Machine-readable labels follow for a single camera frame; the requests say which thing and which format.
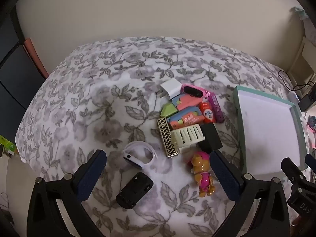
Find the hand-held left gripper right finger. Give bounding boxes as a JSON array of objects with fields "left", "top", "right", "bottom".
[{"left": 210, "top": 150, "right": 290, "bottom": 237}]

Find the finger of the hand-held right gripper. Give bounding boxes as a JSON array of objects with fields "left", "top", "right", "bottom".
[
  {"left": 305, "top": 154, "right": 316, "bottom": 171},
  {"left": 281, "top": 157, "right": 307, "bottom": 185}
]

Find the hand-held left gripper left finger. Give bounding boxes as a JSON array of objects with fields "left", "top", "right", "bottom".
[{"left": 27, "top": 149, "right": 107, "bottom": 237}]

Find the orange pink toy dog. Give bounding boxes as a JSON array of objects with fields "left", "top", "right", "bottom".
[{"left": 187, "top": 151, "right": 216, "bottom": 198}]

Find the black power adapter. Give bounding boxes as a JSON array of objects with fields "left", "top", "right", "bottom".
[{"left": 197, "top": 123, "right": 223, "bottom": 154}]

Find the white smart band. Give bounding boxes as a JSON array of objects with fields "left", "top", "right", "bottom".
[{"left": 123, "top": 141, "right": 158, "bottom": 170}]

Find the black toy car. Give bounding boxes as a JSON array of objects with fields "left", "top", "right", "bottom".
[{"left": 116, "top": 172, "right": 153, "bottom": 209}]

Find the teal white shallow box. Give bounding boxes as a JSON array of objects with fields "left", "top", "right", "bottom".
[{"left": 233, "top": 86, "right": 308, "bottom": 176}]

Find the cream plastic toy rack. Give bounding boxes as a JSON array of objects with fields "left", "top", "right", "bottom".
[{"left": 171, "top": 124, "right": 206, "bottom": 153}]

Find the orange small bottle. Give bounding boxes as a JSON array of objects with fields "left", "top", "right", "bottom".
[{"left": 199, "top": 102, "right": 216, "bottom": 124}]

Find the orange small box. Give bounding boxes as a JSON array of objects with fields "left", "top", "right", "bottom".
[{"left": 167, "top": 106, "right": 204, "bottom": 129}]

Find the black gold patterned box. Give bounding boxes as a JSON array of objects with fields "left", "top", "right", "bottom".
[{"left": 157, "top": 118, "right": 179, "bottom": 158}]

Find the purple lip balm tube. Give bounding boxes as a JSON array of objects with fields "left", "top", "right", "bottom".
[{"left": 208, "top": 92, "right": 225, "bottom": 123}]

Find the pink blue green toy knife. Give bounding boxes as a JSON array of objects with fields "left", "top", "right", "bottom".
[{"left": 160, "top": 94, "right": 203, "bottom": 118}]

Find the pink smart band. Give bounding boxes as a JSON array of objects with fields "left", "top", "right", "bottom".
[{"left": 180, "top": 84, "right": 210, "bottom": 100}]

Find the white charger cube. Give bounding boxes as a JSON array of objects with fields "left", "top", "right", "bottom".
[{"left": 160, "top": 78, "right": 182, "bottom": 99}]

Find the black power bank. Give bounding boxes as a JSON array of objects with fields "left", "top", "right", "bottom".
[{"left": 299, "top": 95, "right": 313, "bottom": 111}]

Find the floral grey white blanket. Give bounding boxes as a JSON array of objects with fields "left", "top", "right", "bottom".
[{"left": 15, "top": 37, "right": 311, "bottom": 237}]

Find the green packet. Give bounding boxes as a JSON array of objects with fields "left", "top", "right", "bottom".
[{"left": 0, "top": 135, "right": 18, "bottom": 157}]

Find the cream nightstand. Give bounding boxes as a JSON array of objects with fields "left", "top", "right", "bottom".
[{"left": 288, "top": 37, "right": 316, "bottom": 99}]

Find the dark cabinet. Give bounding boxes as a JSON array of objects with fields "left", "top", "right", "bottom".
[{"left": 0, "top": 12, "right": 50, "bottom": 139}]

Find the orange board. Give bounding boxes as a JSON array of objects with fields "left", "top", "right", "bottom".
[{"left": 24, "top": 38, "right": 49, "bottom": 79}]

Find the black cable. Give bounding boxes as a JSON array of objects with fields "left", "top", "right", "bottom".
[{"left": 278, "top": 70, "right": 316, "bottom": 92}]

